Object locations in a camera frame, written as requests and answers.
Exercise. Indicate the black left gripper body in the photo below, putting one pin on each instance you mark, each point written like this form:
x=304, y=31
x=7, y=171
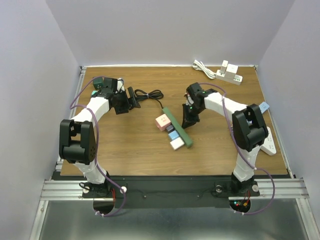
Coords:
x=123, y=103

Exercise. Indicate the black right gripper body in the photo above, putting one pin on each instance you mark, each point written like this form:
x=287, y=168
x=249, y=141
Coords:
x=190, y=113

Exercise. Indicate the dark green charger plug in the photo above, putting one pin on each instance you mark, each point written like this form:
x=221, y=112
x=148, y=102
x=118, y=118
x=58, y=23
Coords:
x=98, y=82

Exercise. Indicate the pink cube adapter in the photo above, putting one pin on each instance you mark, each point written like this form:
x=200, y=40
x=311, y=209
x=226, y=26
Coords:
x=162, y=122

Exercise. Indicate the dark green power strip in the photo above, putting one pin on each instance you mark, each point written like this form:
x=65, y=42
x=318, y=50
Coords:
x=182, y=133

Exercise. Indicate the white square adapter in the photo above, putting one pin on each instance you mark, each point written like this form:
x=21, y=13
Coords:
x=177, y=143

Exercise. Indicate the light blue power strip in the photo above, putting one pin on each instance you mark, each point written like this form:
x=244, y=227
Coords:
x=263, y=107

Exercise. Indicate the white triangular power strip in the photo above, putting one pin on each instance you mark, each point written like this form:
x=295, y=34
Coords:
x=269, y=145

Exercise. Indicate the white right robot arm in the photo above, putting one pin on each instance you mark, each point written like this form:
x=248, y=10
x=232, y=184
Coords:
x=246, y=124

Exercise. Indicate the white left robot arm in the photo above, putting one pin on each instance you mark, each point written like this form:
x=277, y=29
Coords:
x=78, y=135

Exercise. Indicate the dark grey small adapter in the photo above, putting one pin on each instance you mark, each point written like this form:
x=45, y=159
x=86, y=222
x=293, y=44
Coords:
x=170, y=129

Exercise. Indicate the light blue small adapter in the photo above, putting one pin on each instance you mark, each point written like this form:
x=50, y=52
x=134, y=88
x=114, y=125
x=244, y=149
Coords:
x=173, y=135

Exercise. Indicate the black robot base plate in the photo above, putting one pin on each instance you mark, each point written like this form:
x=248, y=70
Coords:
x=238, y=194

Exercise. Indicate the aluminium front rail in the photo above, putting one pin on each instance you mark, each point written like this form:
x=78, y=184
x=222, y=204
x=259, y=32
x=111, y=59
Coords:
x=54, y=190

